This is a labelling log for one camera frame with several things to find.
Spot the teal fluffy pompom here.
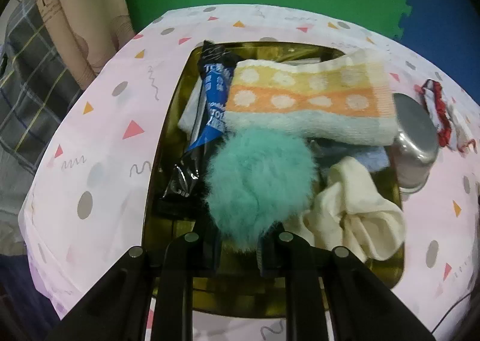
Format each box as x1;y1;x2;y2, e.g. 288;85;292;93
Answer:
204;127;317;252

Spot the cream white cloth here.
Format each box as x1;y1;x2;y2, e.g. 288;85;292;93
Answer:
297;156;406;262

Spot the light blue small towel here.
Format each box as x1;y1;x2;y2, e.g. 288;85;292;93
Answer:
309;139;390;178

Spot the orange yellow dotted towel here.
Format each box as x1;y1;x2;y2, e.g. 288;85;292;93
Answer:
224;49;398;146

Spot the blue black snack packet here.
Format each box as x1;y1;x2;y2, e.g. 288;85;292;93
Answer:
163;41;240;199

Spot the gold rectangular tin box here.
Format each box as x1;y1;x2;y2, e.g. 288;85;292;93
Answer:
142;41;398;318

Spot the pink patterned tablecloth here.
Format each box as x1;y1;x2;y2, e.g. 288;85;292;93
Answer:
19;5;479;340

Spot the stainless steel bowl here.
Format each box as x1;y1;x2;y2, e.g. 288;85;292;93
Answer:
391;93;439;194

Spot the white knit red-trimmed glove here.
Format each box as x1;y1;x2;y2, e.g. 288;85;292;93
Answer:
448;103;478;154

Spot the red white fabric pouch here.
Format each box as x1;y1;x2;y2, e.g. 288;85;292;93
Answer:
416;79;455;149

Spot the grey plaid blanket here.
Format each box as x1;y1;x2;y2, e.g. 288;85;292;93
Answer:
1;0;82;173

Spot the beige printed curtain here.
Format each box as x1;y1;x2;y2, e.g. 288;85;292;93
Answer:
37;0;135;90

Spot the blue foam wall mat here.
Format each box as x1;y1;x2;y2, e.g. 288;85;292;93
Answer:
397;0;479;101

